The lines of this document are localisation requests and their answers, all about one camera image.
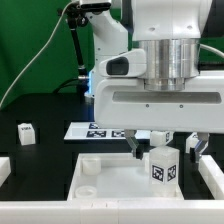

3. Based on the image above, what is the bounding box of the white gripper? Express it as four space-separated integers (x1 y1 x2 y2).
94 71 224 163

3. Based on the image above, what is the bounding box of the white square table top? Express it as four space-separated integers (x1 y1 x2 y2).
68 153 183 200

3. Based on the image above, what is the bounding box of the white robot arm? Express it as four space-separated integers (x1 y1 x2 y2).
94 0 224 158

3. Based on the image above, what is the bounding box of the white base tag plate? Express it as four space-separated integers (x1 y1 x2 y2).
63 121 152 143

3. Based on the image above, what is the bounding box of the white right fence wall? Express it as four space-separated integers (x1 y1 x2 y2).
199 155 224 200

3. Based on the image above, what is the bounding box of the white fence wall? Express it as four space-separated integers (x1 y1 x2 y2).
0 199 224 224
0 157 11 187
199 155 224 200

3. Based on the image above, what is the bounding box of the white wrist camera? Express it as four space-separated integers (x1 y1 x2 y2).
99 49 147 78

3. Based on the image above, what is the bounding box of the white front fence wall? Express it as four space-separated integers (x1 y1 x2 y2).
0 199 224 224

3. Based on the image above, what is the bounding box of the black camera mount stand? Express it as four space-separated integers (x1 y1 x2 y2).
54 0 111 93

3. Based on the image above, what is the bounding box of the grey cable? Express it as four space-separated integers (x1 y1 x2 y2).
0 1 76 109

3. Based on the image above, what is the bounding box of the white left fence wall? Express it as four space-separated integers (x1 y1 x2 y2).
0 157 11 187

